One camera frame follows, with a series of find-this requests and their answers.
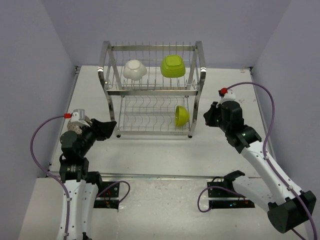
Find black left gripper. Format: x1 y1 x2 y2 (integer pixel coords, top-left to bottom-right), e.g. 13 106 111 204
78 118 117 157

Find green round bowl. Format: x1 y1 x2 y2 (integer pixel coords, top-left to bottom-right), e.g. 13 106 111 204
175 105 190 127

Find brown patterned bowl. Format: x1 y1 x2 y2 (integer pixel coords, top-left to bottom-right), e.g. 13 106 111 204
67 115 92 134

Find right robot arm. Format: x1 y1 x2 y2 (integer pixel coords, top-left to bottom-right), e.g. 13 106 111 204
203 100 317 234

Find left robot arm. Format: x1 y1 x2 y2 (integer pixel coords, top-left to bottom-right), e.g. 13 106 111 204
56 118 117 240

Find stainless steel dish rack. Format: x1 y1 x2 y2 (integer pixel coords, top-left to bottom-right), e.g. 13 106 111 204
97 41 207 138

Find green square bowl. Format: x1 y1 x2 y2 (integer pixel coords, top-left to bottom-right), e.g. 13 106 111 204
160 54 186 78

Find white scalloped bowl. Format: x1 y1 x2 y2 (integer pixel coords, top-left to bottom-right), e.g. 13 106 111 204
123 59 147 81

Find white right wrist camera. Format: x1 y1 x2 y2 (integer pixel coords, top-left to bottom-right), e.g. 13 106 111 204
217 87 236 106

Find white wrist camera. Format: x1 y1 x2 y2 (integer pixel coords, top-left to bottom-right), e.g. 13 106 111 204
70 108 90 127
217 87 236 106

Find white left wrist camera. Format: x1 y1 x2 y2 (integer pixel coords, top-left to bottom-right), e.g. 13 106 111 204
70 108 90 127

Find aluminium table rail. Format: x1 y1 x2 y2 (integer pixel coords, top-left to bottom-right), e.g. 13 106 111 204
101 173 218 180

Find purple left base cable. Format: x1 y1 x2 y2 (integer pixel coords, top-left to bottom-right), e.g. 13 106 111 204
96 180 131 208

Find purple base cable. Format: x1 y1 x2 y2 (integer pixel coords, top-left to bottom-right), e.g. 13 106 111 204
196 186 251 213
96 180 131 208

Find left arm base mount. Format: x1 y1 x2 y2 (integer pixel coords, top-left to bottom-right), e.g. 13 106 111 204
93 183 120 210

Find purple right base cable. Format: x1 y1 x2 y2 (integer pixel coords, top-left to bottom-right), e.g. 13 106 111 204
196 186 251 213

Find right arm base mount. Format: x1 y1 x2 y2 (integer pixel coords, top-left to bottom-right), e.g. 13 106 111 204
207 170 255 209

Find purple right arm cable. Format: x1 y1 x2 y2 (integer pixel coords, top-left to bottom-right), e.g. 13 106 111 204
226 81 316 240

